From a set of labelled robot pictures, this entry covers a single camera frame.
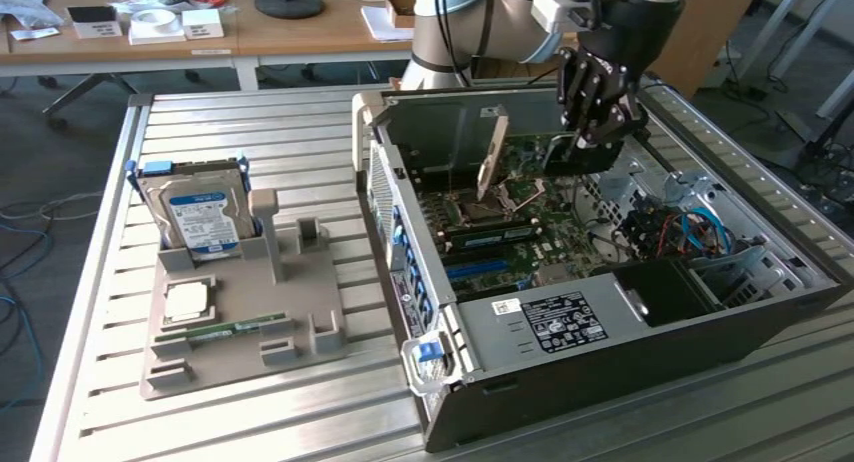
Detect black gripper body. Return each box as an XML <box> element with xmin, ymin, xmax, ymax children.
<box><xmin>576</xmin><ymin>0</ymin><xmax>688</xmax><ymax>78</ymax></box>

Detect green graphics card black cooler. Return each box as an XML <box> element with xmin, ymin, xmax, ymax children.
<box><xmin>475</xmin><ymin>104</ymin><xmax>628</xmax><ymax>202</ymax></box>

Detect wooden cabinet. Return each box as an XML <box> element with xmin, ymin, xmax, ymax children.
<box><xmin>639</xmin><ymin>0</ymin><xmax>766</xmax><ymax>98</ymax></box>

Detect perforated metal disk bay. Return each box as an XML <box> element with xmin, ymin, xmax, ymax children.
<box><xmin>579</xmin><ymin>131</ymin><xmax>732</xmax><ymax>233</ymax></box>

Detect metal socket cover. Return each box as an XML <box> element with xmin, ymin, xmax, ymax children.
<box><xmin>493</xmin><ymin>177</ymin><xmax>556</xmax><ymax>211</ymax></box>

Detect CPU socket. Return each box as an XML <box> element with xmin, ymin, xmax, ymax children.
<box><xmin>447</xmin><ymin>185</ymin><xmax>519</xmax><ymax>229</ymax></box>

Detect white paper stack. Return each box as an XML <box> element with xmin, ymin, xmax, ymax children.
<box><xmin>360</xmin><ymin>4</ymin><xmax>416</xmax><ymax>43</ymax></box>

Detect green RAM stick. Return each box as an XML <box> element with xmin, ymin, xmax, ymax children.
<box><xmin>158</xmin><ymin>310</ymin><xmax>288</xmax><ymax>341</ymax></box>
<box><xmin>441</xmin><ymin>220</ymin><xmax>543</xmax><ymax>249</ymax></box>

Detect long PCIe expansion slot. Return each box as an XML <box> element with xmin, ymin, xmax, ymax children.
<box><xmin>444</xmin><ymin>259</ymin><xmax>513</xmax><ymax>283</ymax></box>

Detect silver disk bay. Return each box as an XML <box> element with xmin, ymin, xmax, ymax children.
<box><xmin>685</xmin><ymin>239</ymin><xmax>812</xmax><ymax>311</ymax></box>

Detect wooden desk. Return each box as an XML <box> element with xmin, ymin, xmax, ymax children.
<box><xmin>0</xmin><ymin>0</ymin><xmax>581</xmax><ymax>128</ymax></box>

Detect black round lamp base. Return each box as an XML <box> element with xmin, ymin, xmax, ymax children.
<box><xmin>253</xmin><ymin>0</ymin><xmax>327</xmax><ymax>20</ymax></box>

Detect grey power supply unit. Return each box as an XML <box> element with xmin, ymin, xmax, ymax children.
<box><xmin>455</xmin><ymin>273</ymin><xmax>659</xmax><ymax>374</ymax></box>

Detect black open PC case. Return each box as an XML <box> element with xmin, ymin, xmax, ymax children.
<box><xmin>351</xmin><ymin>71</ymin><xmax>850</xmax><ymax>454</ymax></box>

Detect small white box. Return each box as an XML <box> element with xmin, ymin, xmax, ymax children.
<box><xmin>180</xmin><ymin>7</ymin><xmax>224</xmax><ymax>41</ymax></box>

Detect blue case latch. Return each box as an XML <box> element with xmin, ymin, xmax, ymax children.
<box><xmin>411</xmin><ymin>341</ymin><xmax>445</xmax><ymax>367</ymax></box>

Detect hard disk in blue caddy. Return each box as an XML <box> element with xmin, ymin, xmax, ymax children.
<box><xmin>124</xmin><ymin>150</ymin><xmax>258</xmax><ymax>263</ymax></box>

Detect flat white box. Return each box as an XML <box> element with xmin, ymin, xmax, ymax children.
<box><xmin>126</xmin><ymin>24</ymin><xmax>188</xmax><ymax>46</ymax></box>

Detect white tape roll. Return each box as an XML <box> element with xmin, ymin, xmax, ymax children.
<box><xmin>130</xmin><ymin>9</ymin><xmax>182</xmax><ymax>36</ymax></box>

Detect crumpled clear plastic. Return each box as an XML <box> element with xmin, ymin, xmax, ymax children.
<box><xmin>109</xmin><ymin>0</ymin><xmax>194</xmax><ymax>14</ymax></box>

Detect grey printed parts rack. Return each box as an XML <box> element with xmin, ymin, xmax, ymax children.
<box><xmin>137</xmin><ymin>188</ymin><xmax>353</xmax><ymax>402</ymax></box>

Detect silver CPU chip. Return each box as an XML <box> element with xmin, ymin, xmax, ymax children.
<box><xmin>164</xmin><ymin>283</ymin><xmax>213</xmax><ymax>323</ymax></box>

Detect white box with black top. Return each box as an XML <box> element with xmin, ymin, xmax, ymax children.
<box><xmin>65</xmin><ymin>5</ymin><xmax>122</xmax><ymax>40</ymax></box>

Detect clear plastic bag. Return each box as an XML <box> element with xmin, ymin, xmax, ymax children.
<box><xmin>0</xmin><ymin>0</ymin><xmax>66</xmax><ymax>31</ymax></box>

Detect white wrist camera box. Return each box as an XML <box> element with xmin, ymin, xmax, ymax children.
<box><xmin>531</xmin><ymin>0</ymin><xmax>605</xmax><ymax>34</ymax></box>

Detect blue wire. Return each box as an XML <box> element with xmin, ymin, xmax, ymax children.
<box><xmin>679</xmin><ymin>206</ymin><xmax>735</xmax><ymax>256</ymax></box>

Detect red wire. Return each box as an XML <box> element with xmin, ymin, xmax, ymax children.
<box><xmin>656</xmin><ymin>214</ymin><xmax>725</xmax><ymax>258</ymax></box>

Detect white table frame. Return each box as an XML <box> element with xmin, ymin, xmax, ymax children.
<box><xmin>736</xmin><ymin>0</ymin><xmax>854</xmax><ymax>121</ymax></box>

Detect white floor cable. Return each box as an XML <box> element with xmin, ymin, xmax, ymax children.
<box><xmin>0</xmin><ymin>191</ymin><xmax>102</xmax><ymax>224</ymax></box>

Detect blue floor cable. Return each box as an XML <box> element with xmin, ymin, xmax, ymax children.
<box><xmin>0</xmin><ymin>221</ymin><xmax>49</xmax><ymax>413</ymax></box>

